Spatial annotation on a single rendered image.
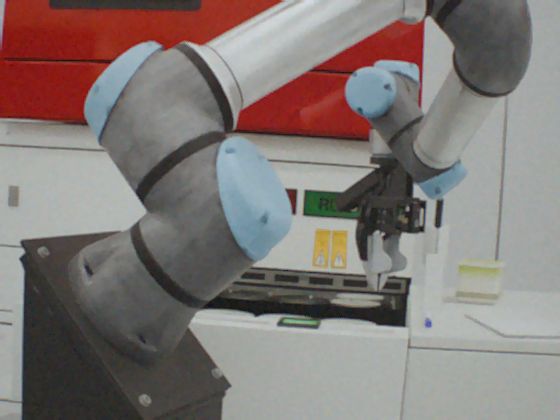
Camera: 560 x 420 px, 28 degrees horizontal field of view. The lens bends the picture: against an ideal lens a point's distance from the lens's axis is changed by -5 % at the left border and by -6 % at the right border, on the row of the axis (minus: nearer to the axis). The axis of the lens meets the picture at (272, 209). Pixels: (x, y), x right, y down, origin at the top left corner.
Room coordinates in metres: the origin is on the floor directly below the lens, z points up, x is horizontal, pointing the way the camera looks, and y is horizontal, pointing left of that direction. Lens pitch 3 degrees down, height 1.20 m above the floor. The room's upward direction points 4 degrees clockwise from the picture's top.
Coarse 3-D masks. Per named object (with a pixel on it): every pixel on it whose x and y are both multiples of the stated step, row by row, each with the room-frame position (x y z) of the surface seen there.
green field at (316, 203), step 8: (312, 192) 2.17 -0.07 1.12; (320, 192) 2.17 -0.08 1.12; (312, 200) 2.17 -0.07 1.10; (320, 200) 2.17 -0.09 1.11; (328, 200) 2.17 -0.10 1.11; (312, 208) 2.17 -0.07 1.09; (320, 208) 2.17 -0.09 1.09; (328, 208) 2.17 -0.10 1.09; (336, 208) 2.17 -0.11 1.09; (352, 216) 2.17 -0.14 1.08
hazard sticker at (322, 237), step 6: (318, 234) 2.18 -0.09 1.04; (324, 234) 2.17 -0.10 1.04; (330, 234) 2.17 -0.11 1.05; (318, 240) 2.18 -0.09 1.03; (324, 240) 2.17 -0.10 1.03; (318, 246) 2.18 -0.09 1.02; (324, 246) 2.17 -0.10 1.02; (318, 252) 2.18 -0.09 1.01; (324, 252) 2.17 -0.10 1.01; (318, 258) 2.18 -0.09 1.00; (324, 258) 2.17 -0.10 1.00; (318, 264) 2.18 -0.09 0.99; (324, 264) 2.17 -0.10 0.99
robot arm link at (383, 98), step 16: (352, 80) 1.74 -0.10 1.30; (368, 80) 1.73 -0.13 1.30; (384, 80) 1.73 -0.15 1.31; (400, 80) 1.80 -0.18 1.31; (352, 96) 1.74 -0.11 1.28; (368, 96) 1.73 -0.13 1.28; (384, 96) 1.72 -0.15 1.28; (400, 96) 1.75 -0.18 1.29; (368, 112) 1.73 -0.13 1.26; (384, 112) 1.74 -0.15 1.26; (400, 112) 1.74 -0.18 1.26; (416, 112) 1.74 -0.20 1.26; (384, 128) 1.75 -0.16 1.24; (400, 128) 1.73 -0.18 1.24
